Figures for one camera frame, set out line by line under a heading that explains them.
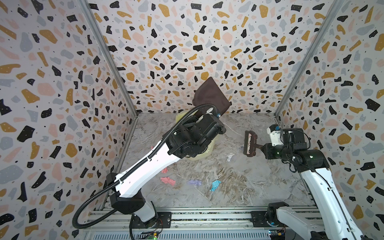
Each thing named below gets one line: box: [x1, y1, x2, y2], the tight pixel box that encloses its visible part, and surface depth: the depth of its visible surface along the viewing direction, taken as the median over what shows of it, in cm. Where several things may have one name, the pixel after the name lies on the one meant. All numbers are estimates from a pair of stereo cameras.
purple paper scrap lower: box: [187, 179, 202, 185], surface depth 88 cm
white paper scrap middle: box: [226, 152, 235, 162], surface depth 98 cm
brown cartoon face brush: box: [243, 130, 263, 157], surface depth 85 cm
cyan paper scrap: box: [209, 180, 222, 192], surface depth 87 cm
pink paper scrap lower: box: [160, 177, 176, 186], surface depth 87 cm
